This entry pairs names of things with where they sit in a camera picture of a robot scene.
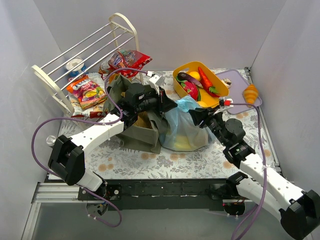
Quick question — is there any brown paper snack bag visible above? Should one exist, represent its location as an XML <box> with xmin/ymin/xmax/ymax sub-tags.
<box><xmin>121</xmin><ymin>103</ymin><xmax>152</xmax><ymax>129</ymax></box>

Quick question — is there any light blue plastic bag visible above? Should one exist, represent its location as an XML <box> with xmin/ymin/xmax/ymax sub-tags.
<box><xmin>159</xmin><ymin>95</ymin><xmax>216</xmax><ymax>152</ymax></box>

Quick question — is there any green canvas tote bag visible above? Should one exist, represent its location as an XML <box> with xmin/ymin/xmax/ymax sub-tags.
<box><xmin>108</xmin><ymin>75</ymin><xmax>169</xmax><ymax>154</ymax></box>

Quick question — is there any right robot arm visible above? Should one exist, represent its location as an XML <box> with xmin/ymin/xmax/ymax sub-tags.
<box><xmin>189</xmin><ymin>107</ymin><xmax>320</xmax><ymax>240</ymax></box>

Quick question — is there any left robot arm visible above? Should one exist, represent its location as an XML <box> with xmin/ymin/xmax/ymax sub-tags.
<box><xmin>48</xmin><ymin>83</ymin><xmax>177</xmax><ymax>196</ymax></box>

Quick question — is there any pink dragon fruit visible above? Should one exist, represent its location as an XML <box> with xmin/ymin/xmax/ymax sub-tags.
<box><xmin>180</xmin><ymin>80</ymin><xmax>200</xmax><ymax>101</ymax></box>

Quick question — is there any purple eggplant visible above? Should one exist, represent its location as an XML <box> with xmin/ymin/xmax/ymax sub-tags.
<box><xmin>177</xmin><ymin>72</ymin><xmax>203</xmax><ymax>88</ymax></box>

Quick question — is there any red chili pepper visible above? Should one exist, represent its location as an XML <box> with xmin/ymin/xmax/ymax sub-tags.
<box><xmin>198</xmin><ymin>67</ymin><xmax>220</xmax><ymax>98</ymax></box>

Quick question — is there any purple tray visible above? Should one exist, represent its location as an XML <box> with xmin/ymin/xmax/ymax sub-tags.
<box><xmin>216</xmin><ymin>69</ymin><xmax>252</xmax><ymax>115</ymax></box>

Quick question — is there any chocolate white donut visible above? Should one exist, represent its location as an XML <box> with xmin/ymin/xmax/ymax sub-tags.
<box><xmin>221</xmin><ymin>78</ymin><xmax>232</xmax><ymax>89</ymax></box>

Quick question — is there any orange croissant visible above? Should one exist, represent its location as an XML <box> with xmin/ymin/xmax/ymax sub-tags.
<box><xmin>242</xmin><ymin>84</ymin><xmax>259</xmax><ymax>108</ymax></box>

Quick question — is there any red snack bag lower shelf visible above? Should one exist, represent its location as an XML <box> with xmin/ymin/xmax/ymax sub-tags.
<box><xmin>107</xmin><ymin>49</ymin><xmax>153</xmax><ymax>71</ymax></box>

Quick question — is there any colourful fruit candy bag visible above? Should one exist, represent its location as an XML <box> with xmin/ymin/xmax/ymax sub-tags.
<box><xmin>66</xmin><ymin>76</ymin><xmax>107</xmax><ymax>110</ymax></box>

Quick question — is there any white metal shelf rack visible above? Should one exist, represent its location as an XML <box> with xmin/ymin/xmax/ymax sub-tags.
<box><xmin>31</xmin><ymin>12</ymin><xmax>140</xmax><ymax>117</ymax></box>

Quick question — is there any blue white tin can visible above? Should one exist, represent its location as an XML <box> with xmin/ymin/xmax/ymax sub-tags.
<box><xmin>65</xmin><ymin>57</ymin><xmax>86</xmax><ymax>77</ymax></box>

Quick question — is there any dark drink can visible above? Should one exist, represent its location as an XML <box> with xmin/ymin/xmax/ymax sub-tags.
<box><xmin>46</xmin><ymin>135</ymin><xmax>57</xmax><ymax>147</ymax></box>

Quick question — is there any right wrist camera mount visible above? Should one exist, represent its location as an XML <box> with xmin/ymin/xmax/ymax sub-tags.
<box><xmin>213</xmin><ymin>98</ymin><xmax>234</xmax><ymax>115</ymax></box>

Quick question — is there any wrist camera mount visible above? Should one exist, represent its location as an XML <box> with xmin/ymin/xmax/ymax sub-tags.
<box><xmin>213</xmin><ymin>98</ymin><xmax>234</xmax><ymax>115</ymax></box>
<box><xmin>146</xmin><ymin>71</ymin><xmax>165</xmax><ymax>95</ymax></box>

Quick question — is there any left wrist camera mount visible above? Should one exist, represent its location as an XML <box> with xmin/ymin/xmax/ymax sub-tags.
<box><xmin>146</xmin><ymin>71</ymin><xmax>165</xmax><ymax>95</ymax></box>

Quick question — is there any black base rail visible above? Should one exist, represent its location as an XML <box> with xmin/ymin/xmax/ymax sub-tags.
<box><xmin>77</xmin><ymin>178</ymin><xmax>258</xmax><ymax>211</ymax></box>

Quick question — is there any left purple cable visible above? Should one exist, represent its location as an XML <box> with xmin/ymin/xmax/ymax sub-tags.
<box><xmin>31</xmin><ymin>67</ymin><xmax>155</xmax><ymax>228</ymax></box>

